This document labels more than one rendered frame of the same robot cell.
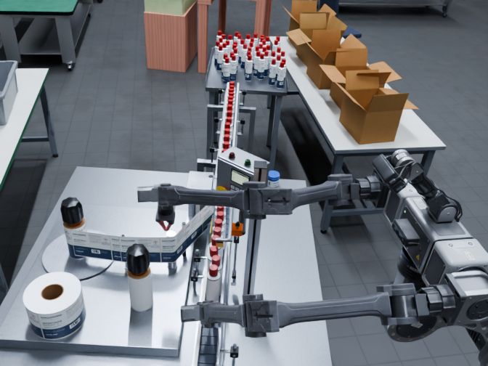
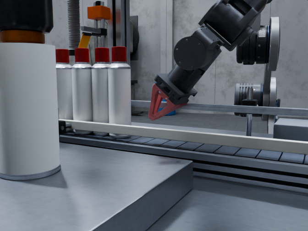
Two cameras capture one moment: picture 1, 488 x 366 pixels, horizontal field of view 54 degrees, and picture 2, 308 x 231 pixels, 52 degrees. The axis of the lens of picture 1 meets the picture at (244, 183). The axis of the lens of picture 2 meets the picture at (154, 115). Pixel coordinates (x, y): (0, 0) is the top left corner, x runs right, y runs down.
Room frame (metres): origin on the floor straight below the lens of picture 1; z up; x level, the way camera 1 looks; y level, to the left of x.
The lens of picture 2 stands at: (0.86, 0.68, 1.03)
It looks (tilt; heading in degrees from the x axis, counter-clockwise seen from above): 8 degrees down; 299
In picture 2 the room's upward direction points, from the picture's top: straight up
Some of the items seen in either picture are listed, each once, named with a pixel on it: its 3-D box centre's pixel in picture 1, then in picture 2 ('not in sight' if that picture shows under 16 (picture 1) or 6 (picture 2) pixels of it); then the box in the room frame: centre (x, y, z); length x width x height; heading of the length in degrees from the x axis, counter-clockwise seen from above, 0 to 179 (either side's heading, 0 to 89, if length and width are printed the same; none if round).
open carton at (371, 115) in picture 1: (372, 105); not in sight; (3.03, -0.84, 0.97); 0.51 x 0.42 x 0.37; 107
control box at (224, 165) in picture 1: (241, 180); not in sight; (1.45, 0.01, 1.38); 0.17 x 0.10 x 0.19; 56
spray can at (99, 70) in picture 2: (215, 276); (102, 91); (1.34, 0.09, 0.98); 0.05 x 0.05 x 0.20
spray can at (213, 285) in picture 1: (213, 285); (119, 92); (1.28, 0.09, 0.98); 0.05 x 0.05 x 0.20
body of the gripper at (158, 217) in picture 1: (165, 206); not in sight; (1.36, 0.28, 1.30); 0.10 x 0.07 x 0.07; 4
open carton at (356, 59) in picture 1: (357, 82); not in sight; (3.42, -0.80, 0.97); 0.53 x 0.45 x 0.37; 103
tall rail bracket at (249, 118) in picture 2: (227, 359); (247, 127); (1.01, 0.01, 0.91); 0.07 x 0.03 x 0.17; 91
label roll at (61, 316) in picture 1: (55, 305); not in sight; (1.16, 0.67, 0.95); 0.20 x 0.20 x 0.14
